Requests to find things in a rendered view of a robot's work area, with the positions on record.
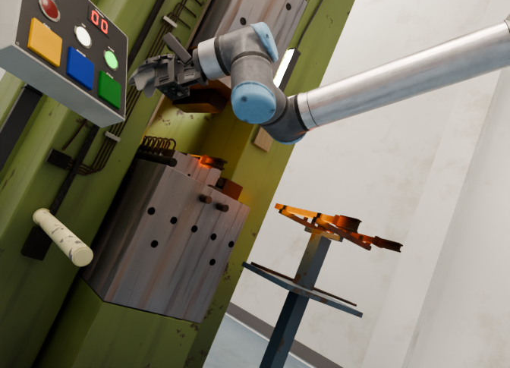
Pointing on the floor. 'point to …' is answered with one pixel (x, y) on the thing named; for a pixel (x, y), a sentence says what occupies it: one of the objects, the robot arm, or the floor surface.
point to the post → (17, 121)
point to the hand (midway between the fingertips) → (133, 79)
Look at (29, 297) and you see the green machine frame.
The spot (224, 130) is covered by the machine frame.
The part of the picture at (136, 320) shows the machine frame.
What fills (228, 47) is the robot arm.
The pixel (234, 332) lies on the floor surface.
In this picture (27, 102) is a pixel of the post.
